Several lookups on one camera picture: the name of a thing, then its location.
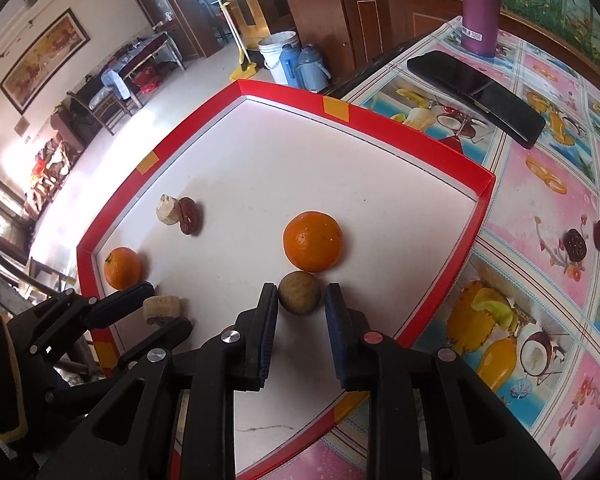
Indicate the black smartphone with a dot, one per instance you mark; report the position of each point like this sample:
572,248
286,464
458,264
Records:
475,95

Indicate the red cardboard tray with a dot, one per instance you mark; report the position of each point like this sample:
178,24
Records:
280,160

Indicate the purple bottle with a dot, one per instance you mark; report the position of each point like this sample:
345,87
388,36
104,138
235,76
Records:
480,5

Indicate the yellow broom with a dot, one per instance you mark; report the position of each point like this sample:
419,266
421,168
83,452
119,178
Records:
239,47

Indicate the cluttered dining table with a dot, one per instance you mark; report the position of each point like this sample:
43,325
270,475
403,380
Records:
135,57

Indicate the wooden chair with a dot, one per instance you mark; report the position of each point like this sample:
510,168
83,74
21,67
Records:
92,110

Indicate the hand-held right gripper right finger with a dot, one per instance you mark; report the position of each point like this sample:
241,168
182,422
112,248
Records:
336,340

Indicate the wooden side cabinet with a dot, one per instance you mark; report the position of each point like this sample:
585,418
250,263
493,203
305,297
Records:
330,25

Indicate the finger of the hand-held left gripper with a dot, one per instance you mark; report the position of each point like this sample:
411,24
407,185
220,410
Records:
125,296
172,331

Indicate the beige dried fruit chunk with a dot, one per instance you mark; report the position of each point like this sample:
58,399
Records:
161,310
167,209

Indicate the brown round fruit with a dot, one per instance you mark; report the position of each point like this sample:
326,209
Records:
300,292

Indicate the small orange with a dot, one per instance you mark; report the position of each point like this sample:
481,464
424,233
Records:
122,267

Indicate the wooden glass display cabinet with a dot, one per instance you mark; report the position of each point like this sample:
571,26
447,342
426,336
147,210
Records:
555,5

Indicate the blue thermos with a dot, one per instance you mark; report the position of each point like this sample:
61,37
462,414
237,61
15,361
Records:
289,66

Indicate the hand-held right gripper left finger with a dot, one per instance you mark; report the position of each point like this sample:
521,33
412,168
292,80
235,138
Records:
267,340

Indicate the framed wall painting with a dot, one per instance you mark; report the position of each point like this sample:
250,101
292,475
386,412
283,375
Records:
42,60

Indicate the white plastic bucket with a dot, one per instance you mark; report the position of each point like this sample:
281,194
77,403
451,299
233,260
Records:
277,52

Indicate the grey-blue kettle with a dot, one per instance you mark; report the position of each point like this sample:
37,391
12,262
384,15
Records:
311,67

